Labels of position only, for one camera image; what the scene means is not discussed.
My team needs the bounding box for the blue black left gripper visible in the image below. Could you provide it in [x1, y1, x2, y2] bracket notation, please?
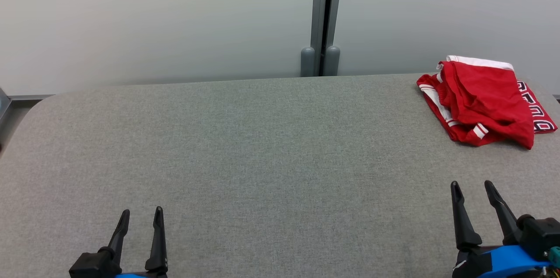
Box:
[98, 206, 168, 278]

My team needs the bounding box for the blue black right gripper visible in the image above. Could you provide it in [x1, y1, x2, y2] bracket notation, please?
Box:
[451, 180, 552, 278]

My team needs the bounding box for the plain red shirt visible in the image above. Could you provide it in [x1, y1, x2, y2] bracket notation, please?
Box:
[437, 55, 535, 150]

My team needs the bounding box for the red white lettered jersey shirt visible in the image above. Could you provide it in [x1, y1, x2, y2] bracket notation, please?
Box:
[416, 72, 558, 145]

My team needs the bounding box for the grey partition post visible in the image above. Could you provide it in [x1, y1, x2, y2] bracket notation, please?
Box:
[301, 0, 345, 77]

